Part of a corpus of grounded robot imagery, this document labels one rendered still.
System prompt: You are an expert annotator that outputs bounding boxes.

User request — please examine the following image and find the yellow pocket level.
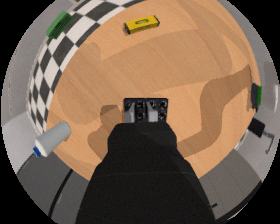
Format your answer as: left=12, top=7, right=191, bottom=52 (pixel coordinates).
left=124, top=16, right=160, bottom=34

